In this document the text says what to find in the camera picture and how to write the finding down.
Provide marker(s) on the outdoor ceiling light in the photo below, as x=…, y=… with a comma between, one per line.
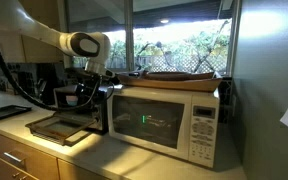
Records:
x=164, y=21

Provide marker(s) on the blue bowl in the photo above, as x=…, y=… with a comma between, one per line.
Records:
x=71, y=103

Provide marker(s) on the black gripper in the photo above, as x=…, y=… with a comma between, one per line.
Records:
x=90, y=88

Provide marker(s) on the window frame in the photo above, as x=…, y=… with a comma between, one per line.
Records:
x=128, y=33

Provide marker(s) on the white microwave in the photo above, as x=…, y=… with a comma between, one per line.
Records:
x=150, y=123

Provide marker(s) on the wooden wall cabinet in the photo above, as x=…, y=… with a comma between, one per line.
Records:
x=42, y=50

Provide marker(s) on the silver toaster oven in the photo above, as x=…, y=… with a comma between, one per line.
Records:
x=62, y=91

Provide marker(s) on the wooden serving tray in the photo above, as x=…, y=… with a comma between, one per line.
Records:
x=184, y=85

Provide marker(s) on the dark wooden dish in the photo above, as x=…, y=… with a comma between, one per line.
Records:
x=177, y=75

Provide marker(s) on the wooden base cabinet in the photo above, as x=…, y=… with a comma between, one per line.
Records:
x=40, y=165

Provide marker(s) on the black baking tray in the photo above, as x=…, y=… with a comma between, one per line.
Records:
x=4, y=112

